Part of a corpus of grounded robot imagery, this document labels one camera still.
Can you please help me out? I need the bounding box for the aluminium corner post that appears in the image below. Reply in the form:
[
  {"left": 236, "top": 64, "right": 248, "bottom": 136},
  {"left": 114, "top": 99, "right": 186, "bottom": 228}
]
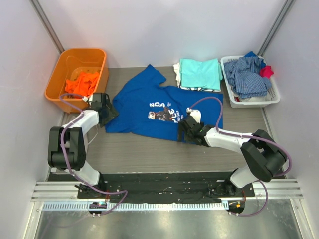
[
  {"left": 29, "top": 0, "right": 65, "bottom": 54},
  {"left": 257, "top": 0, "right": 296, "bottom": 57}
]

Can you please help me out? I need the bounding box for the red cloth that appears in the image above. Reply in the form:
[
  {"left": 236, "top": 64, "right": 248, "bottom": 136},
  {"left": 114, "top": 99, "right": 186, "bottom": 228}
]
[{"left": 260, "top": 65, "right": 274, "bottom": 78}]

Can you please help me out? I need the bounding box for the blue t shirt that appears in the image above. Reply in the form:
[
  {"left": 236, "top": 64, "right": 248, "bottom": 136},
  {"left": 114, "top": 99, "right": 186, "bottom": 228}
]
[{"left": 105, "top": 65, "right": 223, "bottom": 141}]

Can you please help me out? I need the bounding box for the slotted white cable duct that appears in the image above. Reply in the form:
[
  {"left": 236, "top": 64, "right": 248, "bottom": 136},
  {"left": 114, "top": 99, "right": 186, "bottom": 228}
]
[{"left": 42, "top": 201, "right": 229, "bottom": 211}]

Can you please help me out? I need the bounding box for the white plastic laundry basket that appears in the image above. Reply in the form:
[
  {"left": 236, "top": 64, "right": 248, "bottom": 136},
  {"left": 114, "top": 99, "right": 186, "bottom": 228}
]
[{"left": 220, "top": 55, "right": 281, "bottom": 109}]

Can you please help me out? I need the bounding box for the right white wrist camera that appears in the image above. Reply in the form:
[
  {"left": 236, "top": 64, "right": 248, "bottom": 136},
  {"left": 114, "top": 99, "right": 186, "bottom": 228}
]
[{"left": 186, "top": 108, "right": 201, "bottom": 123}]

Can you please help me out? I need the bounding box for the blue checkered shirt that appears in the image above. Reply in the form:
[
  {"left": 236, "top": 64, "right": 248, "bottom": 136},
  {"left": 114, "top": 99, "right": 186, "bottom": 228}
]
[{"left": 224, "top": 56, "right": 272, "bottom": 99}]

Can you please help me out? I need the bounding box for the orange t shirt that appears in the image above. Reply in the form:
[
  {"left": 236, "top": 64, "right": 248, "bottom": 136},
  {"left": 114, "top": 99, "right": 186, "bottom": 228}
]
[{"left": 65, "top": 71, "right": 100, "bottom": 98}]

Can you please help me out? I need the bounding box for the orange plastic tub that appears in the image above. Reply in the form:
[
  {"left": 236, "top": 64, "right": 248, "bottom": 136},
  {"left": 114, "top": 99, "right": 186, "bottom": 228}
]
[{"left": 44, "top": 48, "right": 109, "bottom": 113}]

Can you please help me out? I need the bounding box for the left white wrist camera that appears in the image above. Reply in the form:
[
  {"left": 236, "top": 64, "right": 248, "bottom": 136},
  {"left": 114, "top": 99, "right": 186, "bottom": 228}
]
[{"left": 82, "top": 94, "right": 94, "bottom": 103}]

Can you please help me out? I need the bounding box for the folded teal t shirt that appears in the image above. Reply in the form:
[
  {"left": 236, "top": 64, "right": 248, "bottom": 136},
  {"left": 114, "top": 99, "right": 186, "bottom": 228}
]
[{"left": 179, "top": 58, "right": 223, "bottom": 91}]

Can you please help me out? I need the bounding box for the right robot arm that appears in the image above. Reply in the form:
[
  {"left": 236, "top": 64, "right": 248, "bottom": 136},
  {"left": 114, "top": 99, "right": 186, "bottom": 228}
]
[{"left": 177, "top": 115, "right": 288, "bottom": 197}]

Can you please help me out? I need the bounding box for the blue cloth in basket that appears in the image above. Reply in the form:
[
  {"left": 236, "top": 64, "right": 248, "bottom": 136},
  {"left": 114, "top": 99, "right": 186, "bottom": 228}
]
[{"left": 244, "top": 51, "right": 266, "bottom": 69}]

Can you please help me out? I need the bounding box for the right aluminium corner post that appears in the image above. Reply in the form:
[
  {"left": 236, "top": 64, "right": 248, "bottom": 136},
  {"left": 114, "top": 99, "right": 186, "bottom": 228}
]
[{"left": 257, "top": 0, "right": 296, "bottom": 57}]

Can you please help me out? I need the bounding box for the folded white printed t shirt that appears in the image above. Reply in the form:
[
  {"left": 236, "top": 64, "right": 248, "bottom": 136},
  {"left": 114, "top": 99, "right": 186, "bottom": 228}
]
[{"left": 173, "top": 63, "right": 221, "bottom": 93}]

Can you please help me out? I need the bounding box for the left aluminium corner post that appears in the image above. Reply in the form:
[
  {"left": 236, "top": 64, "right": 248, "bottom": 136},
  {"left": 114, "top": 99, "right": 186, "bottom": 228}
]
[{"left": 29, "top": 0, "right": 65, "bottom": 54}]

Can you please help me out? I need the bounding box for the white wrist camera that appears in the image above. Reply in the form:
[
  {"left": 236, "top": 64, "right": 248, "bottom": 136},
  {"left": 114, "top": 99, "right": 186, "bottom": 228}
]
[
  {"left": 82, "top": 94, "right": 94, "bottom": 103},
  {"left": 186, "top": 108, "right": 201, "bottom": 123}
]

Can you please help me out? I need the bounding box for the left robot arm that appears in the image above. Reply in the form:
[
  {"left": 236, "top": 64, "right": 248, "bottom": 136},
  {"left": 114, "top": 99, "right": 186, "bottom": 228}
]
[{"left": 48, "top": 93, "right": 118, "bottom": 199}]

